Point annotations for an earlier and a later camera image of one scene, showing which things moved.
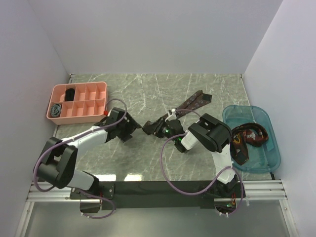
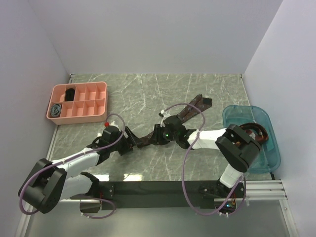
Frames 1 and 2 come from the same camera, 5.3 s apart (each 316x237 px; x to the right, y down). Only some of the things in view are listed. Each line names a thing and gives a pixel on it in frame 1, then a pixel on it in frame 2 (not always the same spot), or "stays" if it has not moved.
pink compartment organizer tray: (77, 102) stays
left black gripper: (132, 125) to (129, 141)
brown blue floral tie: (199, 100) to (200, 103)
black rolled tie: (69, 94) stays
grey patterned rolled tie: (55, 109) stays
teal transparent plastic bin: (263, 158) stays
